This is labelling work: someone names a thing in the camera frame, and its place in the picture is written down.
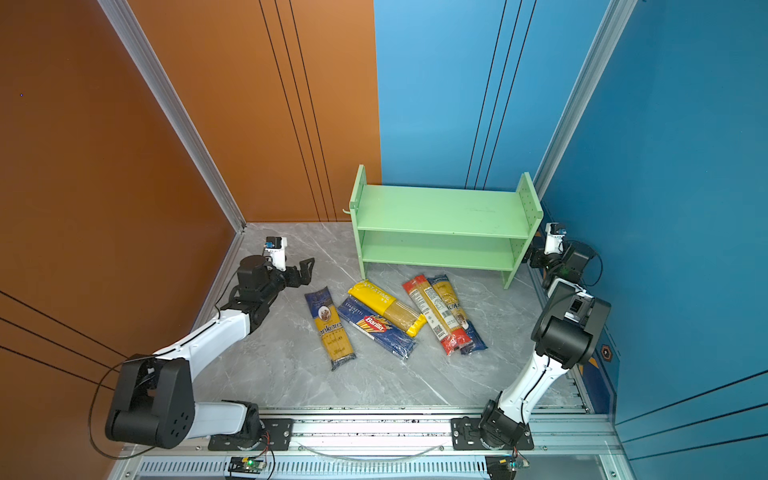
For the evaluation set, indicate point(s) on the yellow Pastatime spaghetti bag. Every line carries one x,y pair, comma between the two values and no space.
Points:
389,307

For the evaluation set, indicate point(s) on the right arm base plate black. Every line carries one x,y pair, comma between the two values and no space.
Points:
470,434

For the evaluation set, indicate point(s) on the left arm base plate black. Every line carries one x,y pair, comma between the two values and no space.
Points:
273,434

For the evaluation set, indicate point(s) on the Ankara spaghetti bag blue yellow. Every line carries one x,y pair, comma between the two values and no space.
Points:
330,328

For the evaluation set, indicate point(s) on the green two-tier wooden shelf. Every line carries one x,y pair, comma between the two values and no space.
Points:
441,227

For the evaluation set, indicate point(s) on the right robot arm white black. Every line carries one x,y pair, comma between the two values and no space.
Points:
565,335

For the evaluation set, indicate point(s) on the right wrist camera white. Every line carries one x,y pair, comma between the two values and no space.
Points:
554,238

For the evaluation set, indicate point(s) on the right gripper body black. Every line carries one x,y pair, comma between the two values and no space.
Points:
554,262

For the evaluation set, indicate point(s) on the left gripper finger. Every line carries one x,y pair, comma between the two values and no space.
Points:
292,277
304,271

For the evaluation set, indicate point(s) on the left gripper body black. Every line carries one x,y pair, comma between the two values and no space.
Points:
277,283

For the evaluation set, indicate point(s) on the aluminium front rail frame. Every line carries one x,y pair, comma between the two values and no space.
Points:
399,443

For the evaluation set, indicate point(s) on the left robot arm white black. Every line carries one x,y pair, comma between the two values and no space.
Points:
154,404

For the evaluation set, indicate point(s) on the left green circuit board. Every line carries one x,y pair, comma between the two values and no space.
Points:
247,467

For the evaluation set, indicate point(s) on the right circuit board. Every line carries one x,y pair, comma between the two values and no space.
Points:
505,467

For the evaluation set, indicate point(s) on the blue Barilla spaghetti box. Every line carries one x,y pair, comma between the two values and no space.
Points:
376,328

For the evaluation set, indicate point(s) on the red spaghetti bag white label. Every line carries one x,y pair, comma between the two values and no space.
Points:
446,328

